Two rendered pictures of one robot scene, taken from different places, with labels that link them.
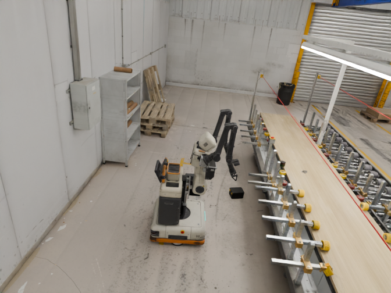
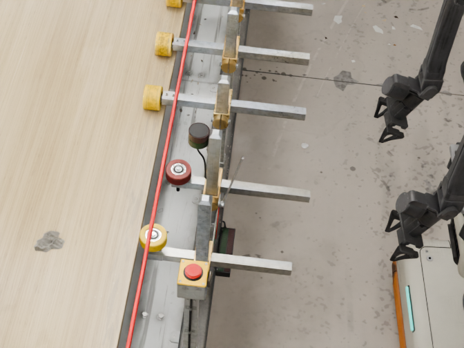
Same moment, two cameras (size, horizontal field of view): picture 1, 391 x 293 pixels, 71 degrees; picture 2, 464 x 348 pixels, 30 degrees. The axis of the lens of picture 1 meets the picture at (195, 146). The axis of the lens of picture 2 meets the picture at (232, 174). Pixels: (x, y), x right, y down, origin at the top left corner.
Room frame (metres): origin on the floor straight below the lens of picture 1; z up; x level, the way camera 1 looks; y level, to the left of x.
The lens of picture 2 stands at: (4.39, -0.92, 3.01)
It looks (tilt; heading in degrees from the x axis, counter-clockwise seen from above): 52 degrees down; 180
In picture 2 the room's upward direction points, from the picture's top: 6 degrees clockwise
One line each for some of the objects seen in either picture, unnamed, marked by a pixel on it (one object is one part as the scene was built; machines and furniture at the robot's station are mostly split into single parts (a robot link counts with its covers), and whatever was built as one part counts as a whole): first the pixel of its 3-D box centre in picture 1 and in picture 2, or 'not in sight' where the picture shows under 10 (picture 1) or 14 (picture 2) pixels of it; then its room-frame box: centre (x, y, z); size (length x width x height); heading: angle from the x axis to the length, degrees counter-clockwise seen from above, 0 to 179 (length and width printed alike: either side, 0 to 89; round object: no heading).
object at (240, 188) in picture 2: (266, 184); (240, 188); (2.76, -0.88, 0.84); 0.43 x 0.03 x 0.04; 88
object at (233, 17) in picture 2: (283, 203); (229, 62); (2.30, -0.96, 0.93); 0.04 x 0.04 x 0.48; 88
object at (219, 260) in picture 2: (265, 176); (219, 260); (3.01, -0.93, 0.81); 0.43 x 0.03 x 0.04; 88
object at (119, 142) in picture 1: (122, 116); not in sight; (4.63, 1.38, 0.78); 0.90 x 0.45 x 1.55; 178
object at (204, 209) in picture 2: (270, 166); (202, 247); (3.05, -0.98, 0.93); 0.04 x 0.04 x 0.48; 88
